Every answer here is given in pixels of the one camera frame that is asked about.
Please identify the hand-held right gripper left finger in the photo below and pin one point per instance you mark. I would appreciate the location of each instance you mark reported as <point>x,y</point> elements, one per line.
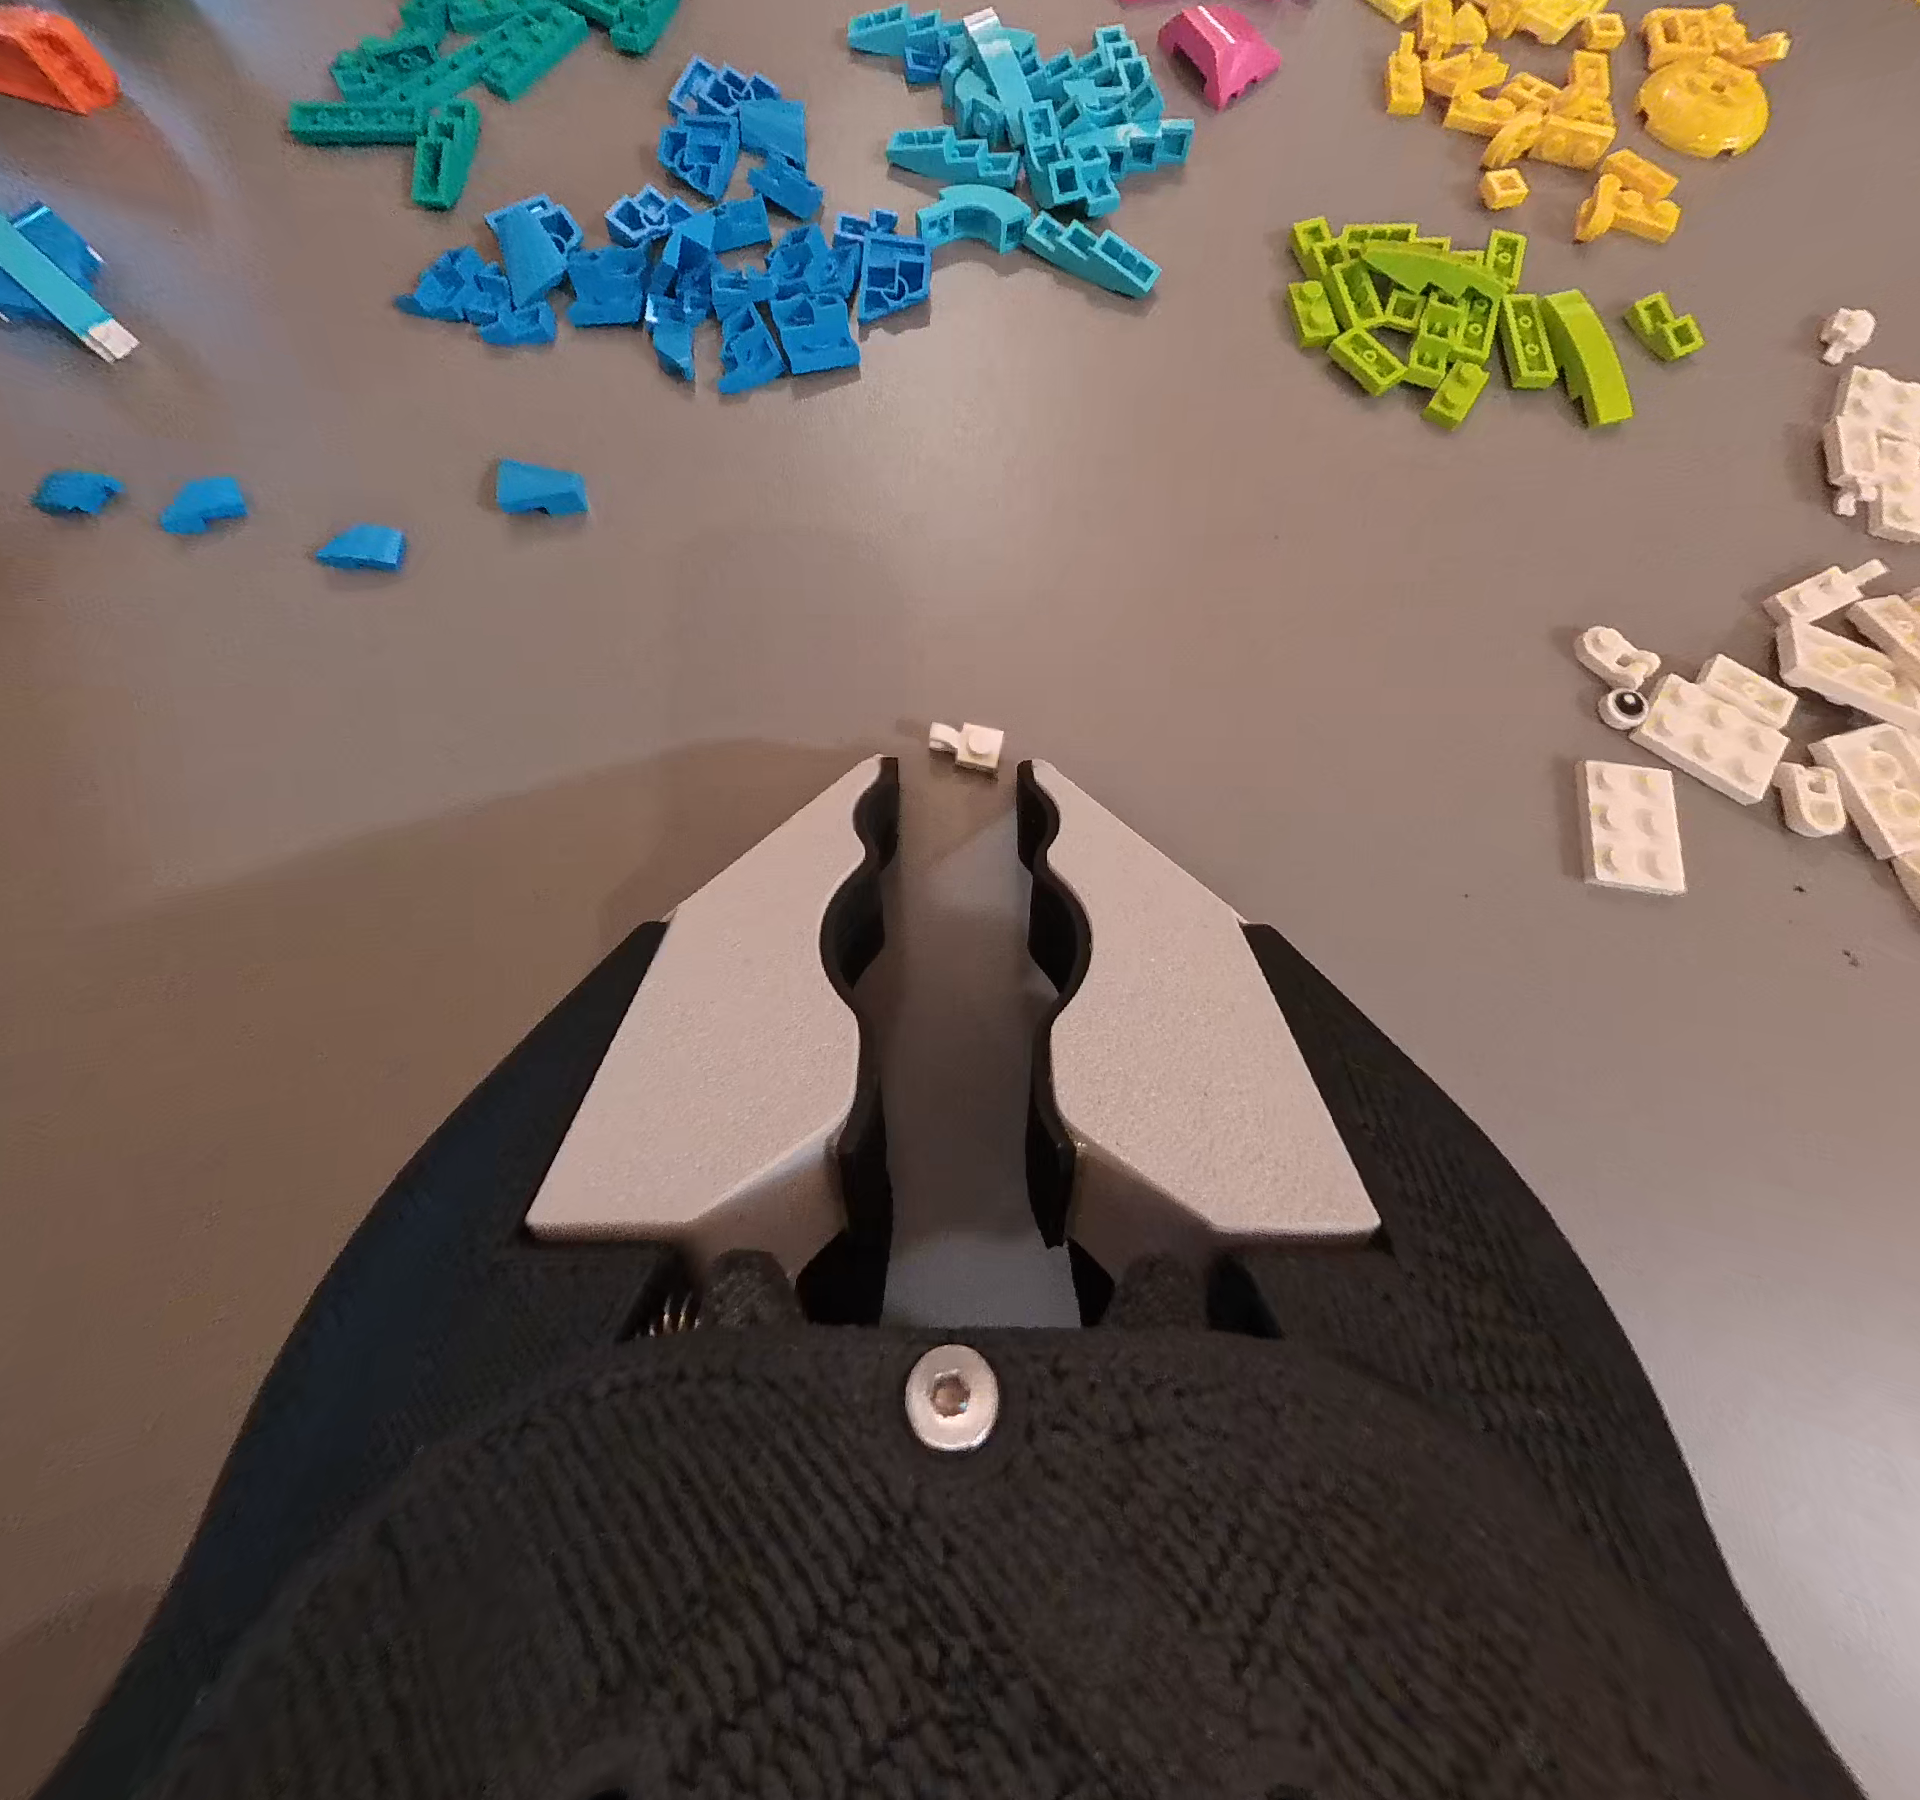
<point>719,1064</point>

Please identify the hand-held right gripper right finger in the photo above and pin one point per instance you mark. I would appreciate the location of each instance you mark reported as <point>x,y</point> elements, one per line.
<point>1199,1064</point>

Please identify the small white clip brick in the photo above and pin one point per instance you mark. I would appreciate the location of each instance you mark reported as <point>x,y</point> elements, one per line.
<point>968,746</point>

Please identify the blue lego assembly white tip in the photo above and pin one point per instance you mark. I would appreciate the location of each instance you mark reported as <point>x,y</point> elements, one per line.
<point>53,271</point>

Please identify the white round eye tile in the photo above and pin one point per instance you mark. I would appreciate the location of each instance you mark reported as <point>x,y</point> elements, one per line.
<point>1623,708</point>

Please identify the blue slope brick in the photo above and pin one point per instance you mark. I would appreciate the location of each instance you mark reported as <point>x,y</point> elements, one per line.
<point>207,505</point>
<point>363,550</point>
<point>78,493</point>
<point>542,490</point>

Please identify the pile of white bricks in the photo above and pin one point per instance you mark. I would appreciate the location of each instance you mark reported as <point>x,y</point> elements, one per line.
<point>1861,720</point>

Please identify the pile of lime bricks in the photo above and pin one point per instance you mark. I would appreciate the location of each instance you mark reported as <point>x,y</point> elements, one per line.
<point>1426,314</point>

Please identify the pile of blue bricks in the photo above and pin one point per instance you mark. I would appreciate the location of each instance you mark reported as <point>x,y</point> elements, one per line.
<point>719,256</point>

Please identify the pile of turquoise bricks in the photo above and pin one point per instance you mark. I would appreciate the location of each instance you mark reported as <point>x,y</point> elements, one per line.
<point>1050,135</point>

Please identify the pile of green bricks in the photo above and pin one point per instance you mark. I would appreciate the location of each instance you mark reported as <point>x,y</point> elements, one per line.
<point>510,29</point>

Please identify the pile of yellow bricks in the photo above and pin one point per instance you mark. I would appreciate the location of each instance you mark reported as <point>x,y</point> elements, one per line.
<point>1531,15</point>

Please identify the orange curved brick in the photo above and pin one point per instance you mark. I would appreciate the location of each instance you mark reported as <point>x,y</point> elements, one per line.
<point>53,61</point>

